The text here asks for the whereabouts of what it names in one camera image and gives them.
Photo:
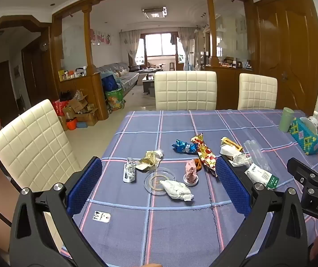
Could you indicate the blue plaid tablecloth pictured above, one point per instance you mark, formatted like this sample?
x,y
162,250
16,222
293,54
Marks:
x,y
175,228

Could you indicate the white cloth label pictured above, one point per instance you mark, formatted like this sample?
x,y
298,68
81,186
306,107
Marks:
x,y
101,217

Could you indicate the blue foil wrapper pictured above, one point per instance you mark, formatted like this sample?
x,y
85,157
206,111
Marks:
x,y
181,146

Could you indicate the yellow cardboard box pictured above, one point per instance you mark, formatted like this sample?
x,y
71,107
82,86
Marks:
x,y
231,144

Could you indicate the blue bag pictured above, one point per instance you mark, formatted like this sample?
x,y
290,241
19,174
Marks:
x,y
109,83

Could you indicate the pink wrapper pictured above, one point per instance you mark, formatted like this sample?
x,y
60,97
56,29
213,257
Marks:
x,y
191,171

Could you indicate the beaded tissue box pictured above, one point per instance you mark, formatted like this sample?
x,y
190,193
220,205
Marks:
x,y
303,136

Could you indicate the green cup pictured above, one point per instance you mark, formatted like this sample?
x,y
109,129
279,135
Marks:
x,y
286,121

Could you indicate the clear glass dish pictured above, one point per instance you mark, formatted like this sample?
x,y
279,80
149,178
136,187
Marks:
x,y
153,179

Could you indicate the silver blister pack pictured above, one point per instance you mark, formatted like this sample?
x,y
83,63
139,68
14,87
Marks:
x,y
129,172

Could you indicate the cream quilted chair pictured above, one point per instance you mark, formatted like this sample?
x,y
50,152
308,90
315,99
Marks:
x,y
30,144
257,91
185,90

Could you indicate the grey sofa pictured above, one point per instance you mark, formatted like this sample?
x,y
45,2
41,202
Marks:
x,y
125,78

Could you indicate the window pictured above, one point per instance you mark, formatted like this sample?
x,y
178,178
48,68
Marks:
x,y
160,44

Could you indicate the pile of cardboard boxes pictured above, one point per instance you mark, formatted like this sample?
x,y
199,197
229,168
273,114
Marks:
x,y
78,108

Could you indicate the wooden double door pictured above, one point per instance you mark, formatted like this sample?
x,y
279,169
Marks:
x,y
287,47

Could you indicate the white green carton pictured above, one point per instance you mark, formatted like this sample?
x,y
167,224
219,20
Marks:
x,y
259,175

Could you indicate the clear plastic tray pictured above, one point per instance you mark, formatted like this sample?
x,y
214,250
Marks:
x,y
255,151

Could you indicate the beige crumpled wrapper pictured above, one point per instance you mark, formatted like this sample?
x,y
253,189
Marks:
x,y
149,160

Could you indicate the wooden low cabinet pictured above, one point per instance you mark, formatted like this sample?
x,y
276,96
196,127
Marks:
x,y
92,89

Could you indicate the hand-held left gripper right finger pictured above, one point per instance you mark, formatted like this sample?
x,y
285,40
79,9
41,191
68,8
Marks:
x,y
232,186

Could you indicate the red bag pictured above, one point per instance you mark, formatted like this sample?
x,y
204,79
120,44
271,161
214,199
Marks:
x,y
57,107

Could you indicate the large crumpled white tissue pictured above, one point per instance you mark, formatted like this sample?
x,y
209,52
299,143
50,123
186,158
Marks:
x,y
175,189

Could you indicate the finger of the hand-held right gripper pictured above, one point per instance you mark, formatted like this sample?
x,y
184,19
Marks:
x,y
298,167

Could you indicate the red white patterned wrapper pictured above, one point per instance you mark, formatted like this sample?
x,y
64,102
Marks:
x,y
204,154

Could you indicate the colourful printed bag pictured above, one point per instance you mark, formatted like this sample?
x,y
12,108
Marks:
x,y
115,100

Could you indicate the orange bucket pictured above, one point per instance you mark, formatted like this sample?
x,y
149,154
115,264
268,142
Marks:
x,y
71,124

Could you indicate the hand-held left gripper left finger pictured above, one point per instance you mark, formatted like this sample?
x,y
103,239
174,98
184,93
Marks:
x,y
83,183

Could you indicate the orange peel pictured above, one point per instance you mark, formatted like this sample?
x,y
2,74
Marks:
x,y
198,163

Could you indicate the wooden sideboard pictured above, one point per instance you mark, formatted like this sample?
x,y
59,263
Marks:
x,y
228,86

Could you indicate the coffee table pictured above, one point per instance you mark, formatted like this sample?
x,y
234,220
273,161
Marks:
x,y
147,84

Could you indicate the ceiling light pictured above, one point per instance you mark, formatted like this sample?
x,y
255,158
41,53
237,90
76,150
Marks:
x,y
154,12

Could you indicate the patterned curtain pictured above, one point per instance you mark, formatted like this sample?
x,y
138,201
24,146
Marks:
x,y
185,47
129,47

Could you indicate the pink wall picture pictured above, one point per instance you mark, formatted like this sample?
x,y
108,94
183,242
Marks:
x,y
100,37

